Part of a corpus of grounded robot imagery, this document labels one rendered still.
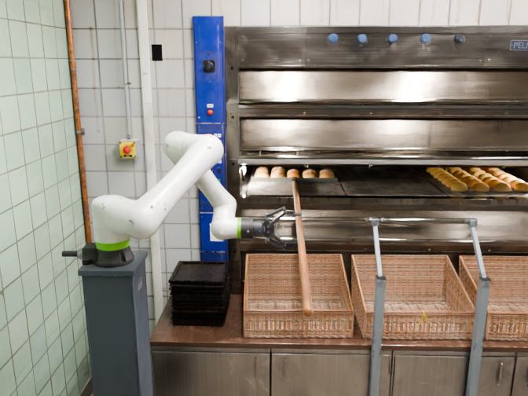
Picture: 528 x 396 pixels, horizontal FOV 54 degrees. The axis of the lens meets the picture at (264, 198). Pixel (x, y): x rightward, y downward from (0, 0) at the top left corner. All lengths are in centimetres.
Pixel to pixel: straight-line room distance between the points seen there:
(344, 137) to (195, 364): 143
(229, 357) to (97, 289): 95
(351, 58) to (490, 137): 87
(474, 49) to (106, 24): 194
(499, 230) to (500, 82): 82
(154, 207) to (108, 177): 126
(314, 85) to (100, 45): 116
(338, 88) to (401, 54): 37
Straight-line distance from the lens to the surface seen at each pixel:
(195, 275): 280
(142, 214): 180
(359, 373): 277
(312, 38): 286
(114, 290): 198
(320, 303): 302
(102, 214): 191
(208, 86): 283
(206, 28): 283
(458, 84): 300
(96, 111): 302
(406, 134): 295
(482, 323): 271
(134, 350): 208
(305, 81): 285
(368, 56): 289
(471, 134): 305
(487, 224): 321
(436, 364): 282
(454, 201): 309
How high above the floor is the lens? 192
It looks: 15 degrees down
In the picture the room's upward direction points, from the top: straight up
